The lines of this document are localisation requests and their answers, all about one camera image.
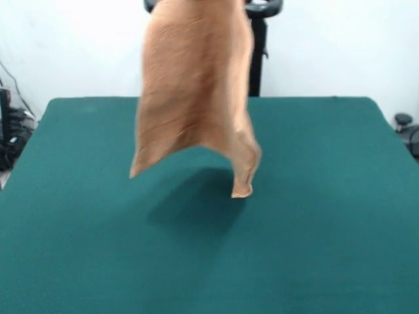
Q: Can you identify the tan terry towel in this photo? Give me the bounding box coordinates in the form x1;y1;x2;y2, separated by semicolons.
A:
128;0;263;200

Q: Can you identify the dark green table cloth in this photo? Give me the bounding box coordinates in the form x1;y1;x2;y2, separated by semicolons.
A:
0;96;419;314

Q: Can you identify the grey office chair base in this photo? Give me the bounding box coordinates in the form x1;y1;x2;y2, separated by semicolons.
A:
393;113;419;154

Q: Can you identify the black computer tower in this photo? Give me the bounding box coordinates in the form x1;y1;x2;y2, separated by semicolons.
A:
0;87;11;145

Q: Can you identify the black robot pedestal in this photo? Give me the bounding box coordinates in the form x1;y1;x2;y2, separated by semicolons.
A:
143;0;283;98

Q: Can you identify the black cable pile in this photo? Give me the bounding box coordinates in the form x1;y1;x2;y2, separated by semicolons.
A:
0;107;39;171

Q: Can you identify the grey wall cable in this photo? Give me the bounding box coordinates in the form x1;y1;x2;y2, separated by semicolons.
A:
0;60;37;118

